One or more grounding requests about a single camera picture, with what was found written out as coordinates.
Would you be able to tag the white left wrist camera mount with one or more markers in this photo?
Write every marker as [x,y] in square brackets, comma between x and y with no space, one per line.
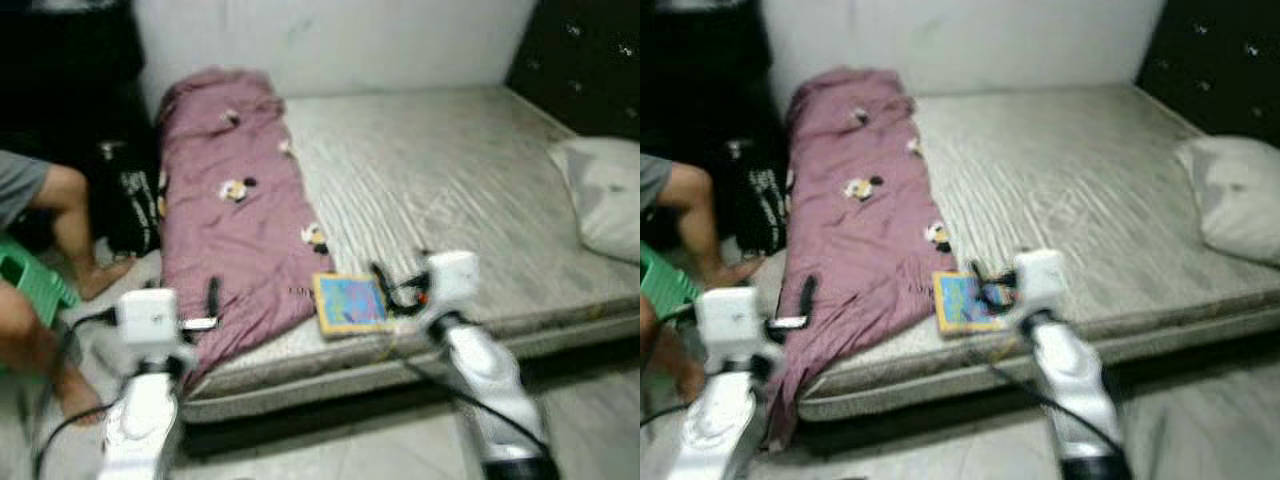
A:
[730,318]
[147,318]

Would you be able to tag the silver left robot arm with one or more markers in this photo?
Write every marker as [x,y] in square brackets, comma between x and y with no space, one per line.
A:
[140,420]
[720,420]

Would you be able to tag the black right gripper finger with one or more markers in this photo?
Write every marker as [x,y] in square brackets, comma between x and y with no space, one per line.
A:
[978,274]
[383,278]

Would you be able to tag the grey bed base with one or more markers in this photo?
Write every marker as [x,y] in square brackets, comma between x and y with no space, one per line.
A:
[1050,385]
[400,375]

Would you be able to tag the colourful picture book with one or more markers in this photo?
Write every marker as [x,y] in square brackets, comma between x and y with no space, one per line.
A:
[350,304]
[965,303]

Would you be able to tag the white pillow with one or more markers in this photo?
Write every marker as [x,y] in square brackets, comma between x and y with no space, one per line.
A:
[1235,195]
[605,195]

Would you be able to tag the black tufted headboard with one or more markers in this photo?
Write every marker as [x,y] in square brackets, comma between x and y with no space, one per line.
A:
[585,60]
[1215,60]

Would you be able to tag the grey quilted mattress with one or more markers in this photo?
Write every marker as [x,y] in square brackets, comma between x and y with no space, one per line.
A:
[1080,180]
[450,180]

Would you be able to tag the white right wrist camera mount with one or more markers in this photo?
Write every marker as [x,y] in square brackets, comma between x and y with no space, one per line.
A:
[1042,280]
[452,280]

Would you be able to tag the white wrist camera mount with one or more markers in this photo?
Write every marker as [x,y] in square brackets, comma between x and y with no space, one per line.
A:
[452,280]
[730,318]
[147,318]
[1042,280]

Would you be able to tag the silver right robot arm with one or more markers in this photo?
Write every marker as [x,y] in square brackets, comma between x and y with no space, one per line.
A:
[490,390]
[1080,390]

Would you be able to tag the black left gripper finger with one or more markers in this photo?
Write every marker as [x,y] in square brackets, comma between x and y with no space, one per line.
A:
[212,297]
[807,297]

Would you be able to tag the black bag white lettering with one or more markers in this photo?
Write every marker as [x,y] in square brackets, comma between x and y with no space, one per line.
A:
[760,195]
[130,195]

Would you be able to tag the purple printed blanket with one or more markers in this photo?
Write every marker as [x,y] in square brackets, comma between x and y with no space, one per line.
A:
[860,230]
[230,230]

